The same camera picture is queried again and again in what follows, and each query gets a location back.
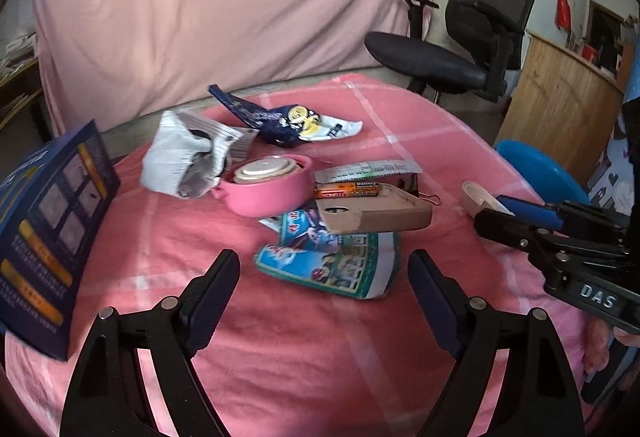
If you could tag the pink round container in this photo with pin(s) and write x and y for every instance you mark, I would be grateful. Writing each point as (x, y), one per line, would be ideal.
(265, 197)

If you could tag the person's right hand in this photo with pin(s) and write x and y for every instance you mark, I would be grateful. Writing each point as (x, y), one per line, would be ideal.
(627, 336)

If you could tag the white crumpled bag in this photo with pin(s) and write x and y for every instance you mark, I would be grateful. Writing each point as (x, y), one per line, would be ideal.
(165, 152)

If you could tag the blue white snack wrapper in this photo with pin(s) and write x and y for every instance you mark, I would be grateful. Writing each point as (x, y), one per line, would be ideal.
(300, 227)

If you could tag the red hanging decoration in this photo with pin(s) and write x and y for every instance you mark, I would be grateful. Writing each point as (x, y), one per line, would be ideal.
(564, 11)

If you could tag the wooden cabinet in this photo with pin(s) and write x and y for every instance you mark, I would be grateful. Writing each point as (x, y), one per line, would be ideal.
(555, 107)

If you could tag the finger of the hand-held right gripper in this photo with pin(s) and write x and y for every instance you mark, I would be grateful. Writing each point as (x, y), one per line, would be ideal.
(505, 227)
(530, 212)

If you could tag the black office chair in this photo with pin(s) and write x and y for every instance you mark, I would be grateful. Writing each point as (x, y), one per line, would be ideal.
(425, 62)

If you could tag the blue plastic bin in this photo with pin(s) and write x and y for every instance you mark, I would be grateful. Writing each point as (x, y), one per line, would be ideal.
(545, 172)

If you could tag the small metal clip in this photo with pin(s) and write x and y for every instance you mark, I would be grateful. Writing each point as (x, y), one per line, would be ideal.
(431, 199)

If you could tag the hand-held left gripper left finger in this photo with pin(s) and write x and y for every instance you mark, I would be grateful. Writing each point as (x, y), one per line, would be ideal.
(215, 297)

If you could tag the green blue snack wrapper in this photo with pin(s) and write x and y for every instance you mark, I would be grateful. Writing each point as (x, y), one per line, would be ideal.
(330, 267)

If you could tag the orange battery pack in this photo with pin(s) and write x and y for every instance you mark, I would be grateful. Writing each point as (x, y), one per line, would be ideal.
(345, 192)

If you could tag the beige phone case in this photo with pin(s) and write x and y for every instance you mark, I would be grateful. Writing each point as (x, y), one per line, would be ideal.
(390, 217)

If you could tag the pink backdrop sheet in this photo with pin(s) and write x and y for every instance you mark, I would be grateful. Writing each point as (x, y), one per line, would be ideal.
(200, 7)

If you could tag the blue printed cloth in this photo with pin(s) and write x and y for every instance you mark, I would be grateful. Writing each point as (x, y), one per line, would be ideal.
(615, 177)

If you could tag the red box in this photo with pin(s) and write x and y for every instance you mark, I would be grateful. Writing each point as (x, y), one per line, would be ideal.
(588, 51)

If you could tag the dark blue carton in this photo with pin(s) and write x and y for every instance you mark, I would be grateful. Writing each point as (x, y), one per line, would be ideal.
(45, 237)

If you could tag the dark framed board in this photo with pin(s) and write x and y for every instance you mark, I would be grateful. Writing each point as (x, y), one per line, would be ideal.
(602, 34)

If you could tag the wooden shelf with papers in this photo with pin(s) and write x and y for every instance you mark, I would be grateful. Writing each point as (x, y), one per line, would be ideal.
(20, 82)

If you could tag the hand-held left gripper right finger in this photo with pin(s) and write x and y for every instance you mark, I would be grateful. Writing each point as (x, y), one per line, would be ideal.
(435, 302)

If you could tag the small white cup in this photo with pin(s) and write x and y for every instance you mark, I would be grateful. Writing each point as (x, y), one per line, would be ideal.
(477, 197)

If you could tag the dark blue snack wrapper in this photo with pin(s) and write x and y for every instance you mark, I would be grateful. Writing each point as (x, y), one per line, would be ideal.
(265, 119)

